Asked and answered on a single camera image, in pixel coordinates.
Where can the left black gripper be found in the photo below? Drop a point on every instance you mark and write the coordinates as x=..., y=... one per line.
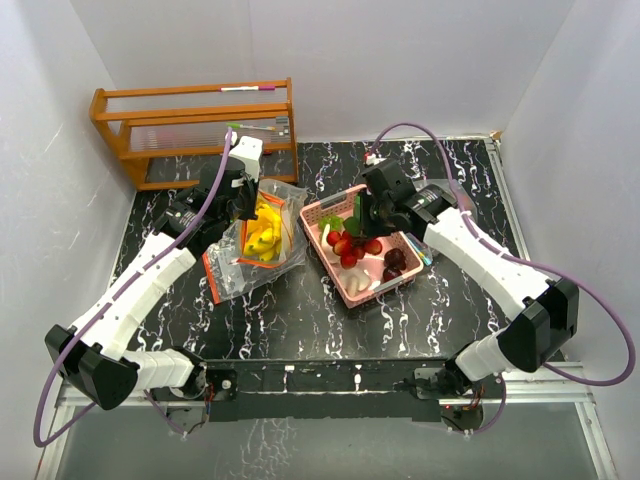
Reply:
x=252, y=187

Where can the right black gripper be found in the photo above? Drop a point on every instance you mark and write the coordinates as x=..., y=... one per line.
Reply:
x=368, y=229

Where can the yellow banana bunch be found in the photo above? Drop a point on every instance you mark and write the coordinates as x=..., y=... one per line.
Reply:
x=262, y=239

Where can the strawberry bunch with leaves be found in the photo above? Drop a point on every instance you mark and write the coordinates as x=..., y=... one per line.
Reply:
x=352, y=245

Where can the red zipper clear bag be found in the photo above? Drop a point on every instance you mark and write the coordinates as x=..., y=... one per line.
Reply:
x=288, y=200
x=229, y=278

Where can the blue zipper clear bag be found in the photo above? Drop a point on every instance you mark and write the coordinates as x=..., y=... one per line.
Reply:
x=438, y=211

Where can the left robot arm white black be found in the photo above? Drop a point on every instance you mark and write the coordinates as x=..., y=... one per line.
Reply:
x=93, y=354

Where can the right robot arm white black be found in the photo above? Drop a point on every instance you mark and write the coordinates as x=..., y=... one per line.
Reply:
x=542, y=312

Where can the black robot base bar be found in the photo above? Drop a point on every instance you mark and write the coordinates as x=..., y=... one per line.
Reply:
x=416, y=389

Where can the green grape bunch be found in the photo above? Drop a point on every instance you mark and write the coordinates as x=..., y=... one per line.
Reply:
x=334, y=222

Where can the dark red plum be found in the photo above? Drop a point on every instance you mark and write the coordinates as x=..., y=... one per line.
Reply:
x=395, y=258

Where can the pink plastic basket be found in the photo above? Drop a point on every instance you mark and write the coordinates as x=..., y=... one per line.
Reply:
x=341, y=204

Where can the pink white marker pen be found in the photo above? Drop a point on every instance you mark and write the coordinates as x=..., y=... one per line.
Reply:
x=248, y=88

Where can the wooden shelf rack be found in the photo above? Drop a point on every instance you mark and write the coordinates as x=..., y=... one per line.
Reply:
x=142, y=125

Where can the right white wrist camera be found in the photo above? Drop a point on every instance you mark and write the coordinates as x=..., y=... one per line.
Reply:
x=372, y=159

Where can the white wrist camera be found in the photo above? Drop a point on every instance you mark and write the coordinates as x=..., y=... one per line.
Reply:
x=249, y=151
x=372, y=159

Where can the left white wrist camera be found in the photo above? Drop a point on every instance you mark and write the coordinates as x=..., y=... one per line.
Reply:
x=249, y=151

